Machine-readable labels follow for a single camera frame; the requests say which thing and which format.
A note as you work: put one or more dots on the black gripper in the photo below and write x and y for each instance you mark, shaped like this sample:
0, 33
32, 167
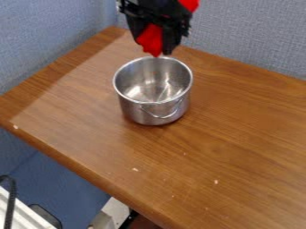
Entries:
162, 12

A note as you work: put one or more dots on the red block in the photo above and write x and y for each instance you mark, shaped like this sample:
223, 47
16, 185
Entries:
151, 38

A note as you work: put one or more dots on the white table leg bracket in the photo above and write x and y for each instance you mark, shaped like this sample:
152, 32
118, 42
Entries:
114, 216

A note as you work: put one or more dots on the metal pot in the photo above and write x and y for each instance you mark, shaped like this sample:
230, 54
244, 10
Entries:
152, 86

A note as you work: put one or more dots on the white box under table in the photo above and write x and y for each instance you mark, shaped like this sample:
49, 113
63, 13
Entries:
25, 217

